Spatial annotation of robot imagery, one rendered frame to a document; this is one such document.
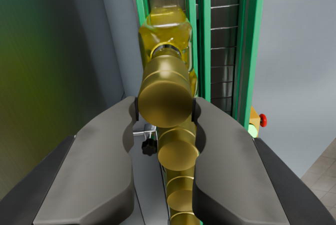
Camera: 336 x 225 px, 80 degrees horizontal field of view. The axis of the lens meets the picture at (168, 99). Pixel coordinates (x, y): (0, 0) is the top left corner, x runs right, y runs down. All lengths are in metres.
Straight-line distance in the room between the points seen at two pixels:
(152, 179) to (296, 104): 0.49
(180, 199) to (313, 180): 2.28
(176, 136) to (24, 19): 0.16
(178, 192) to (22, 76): 0.17
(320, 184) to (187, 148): 2.40
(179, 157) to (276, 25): 0.49
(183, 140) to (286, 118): 0.61
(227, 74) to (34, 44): 0.35
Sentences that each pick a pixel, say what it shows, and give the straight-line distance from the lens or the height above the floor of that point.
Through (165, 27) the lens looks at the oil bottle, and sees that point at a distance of 0.20.
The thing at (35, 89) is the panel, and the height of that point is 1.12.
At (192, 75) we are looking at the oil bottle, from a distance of 0.23.
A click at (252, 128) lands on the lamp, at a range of 0.59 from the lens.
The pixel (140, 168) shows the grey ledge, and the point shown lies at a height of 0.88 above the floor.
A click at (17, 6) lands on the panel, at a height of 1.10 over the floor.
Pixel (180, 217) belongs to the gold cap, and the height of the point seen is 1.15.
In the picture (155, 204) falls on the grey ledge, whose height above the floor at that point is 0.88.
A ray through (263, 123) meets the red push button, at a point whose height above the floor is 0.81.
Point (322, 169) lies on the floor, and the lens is 2.38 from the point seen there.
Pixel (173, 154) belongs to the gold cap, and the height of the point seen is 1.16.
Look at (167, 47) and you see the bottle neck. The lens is 0.18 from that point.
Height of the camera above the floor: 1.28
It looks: 61 degrees down
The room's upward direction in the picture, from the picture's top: 180 degrees counter-clockwise
